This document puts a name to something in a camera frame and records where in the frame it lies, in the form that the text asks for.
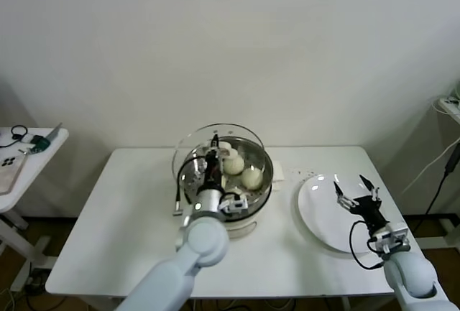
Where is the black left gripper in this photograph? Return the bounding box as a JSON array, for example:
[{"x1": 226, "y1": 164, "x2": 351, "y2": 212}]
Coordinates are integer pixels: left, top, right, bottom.
[{"x1": 201, "y1": 133, "x2": 225, "y2": 192}]

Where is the white main table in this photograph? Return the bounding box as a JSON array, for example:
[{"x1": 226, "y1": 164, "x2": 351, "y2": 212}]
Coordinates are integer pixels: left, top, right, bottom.
[{"x1": 44, "y1": 145, "x2": 438, "y2": 311}]

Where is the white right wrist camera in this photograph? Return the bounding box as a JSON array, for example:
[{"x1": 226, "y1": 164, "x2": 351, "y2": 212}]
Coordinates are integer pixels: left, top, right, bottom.
[{"x1": 377, "y1": 224, "x2": 410, "y2": 254}]

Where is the glass lid with white handle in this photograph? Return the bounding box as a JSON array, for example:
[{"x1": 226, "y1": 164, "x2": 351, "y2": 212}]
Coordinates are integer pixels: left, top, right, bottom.
[{"x1": 171, "y1": 121, "x2": 267, "y2": 192}]

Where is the white power cable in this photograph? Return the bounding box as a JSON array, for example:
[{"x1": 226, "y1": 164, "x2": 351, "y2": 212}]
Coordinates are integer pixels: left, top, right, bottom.
[{"x1": 401, "y1": 138, "x2": 454, "y2": 198}]

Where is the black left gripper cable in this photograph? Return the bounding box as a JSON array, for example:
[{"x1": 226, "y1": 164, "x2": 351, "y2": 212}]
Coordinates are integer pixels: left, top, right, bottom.
[{"x1": 173, "y1": 154, "x2": 208, "y2": 218}]

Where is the white power strip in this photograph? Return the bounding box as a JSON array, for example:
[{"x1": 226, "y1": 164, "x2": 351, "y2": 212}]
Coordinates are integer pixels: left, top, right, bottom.
[{"x1": 436, "y1": 96, "x2": 460, "y2": 114}]

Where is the phone in clear case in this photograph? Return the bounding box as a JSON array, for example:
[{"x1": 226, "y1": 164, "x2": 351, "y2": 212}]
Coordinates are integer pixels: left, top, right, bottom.
[{"x1": 0, "y1": 154, "x2": 27, "y2": 196}]

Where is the white side table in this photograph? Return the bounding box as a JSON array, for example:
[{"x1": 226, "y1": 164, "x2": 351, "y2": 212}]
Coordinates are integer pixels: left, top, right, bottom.
[{"x1": 0, "y1": 126, "x2": 69, "y2": 272}]

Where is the white round plate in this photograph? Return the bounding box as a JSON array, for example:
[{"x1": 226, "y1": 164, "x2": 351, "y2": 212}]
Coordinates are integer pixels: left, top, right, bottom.
[{"x1": 296, "y1": 173, "x2": 388, "y2": 254}]

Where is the black looped cable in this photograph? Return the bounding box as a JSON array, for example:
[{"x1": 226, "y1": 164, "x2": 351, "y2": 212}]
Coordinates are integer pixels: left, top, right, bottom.
[{"x1": 0, "y1": 125, "x2": 28, "y2": 149}]

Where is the black power adapter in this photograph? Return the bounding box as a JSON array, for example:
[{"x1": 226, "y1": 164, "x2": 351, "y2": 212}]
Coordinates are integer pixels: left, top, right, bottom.
[{"x1": 444, "y1": 142, "x2": 460, "y2": 175}]

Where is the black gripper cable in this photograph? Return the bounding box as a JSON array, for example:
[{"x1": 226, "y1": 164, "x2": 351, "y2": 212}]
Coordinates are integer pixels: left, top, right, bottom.
[
  {"x1": 349, "y1": 220, "x2": 386, "y2": 269},
  {"x1": 173, "y1": 154, "x2": 208, "y2": 218}
]

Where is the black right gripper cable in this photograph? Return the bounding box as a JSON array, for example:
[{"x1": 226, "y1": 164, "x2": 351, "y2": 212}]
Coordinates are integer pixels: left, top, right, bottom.
[{"x1": 349, "y1": 220, "x2": 386, "y2": 269}]

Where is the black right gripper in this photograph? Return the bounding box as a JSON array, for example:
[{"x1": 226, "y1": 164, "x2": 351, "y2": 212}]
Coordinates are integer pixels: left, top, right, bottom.
[{"x1": 333, "y1": 174, "x2": 391, "y2": 235}]

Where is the perforated steel steamer basket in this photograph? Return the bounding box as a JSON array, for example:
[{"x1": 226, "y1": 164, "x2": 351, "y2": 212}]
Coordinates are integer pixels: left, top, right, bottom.
[{"x1": 179, "y1": 136, "x2": 274, "y2": 221}]

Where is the white electric cooker base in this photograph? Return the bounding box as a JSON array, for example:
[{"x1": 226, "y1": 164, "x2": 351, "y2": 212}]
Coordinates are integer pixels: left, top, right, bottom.
[{"x1": 170, "y1": 165, "x2": 287, "y2": 244}]

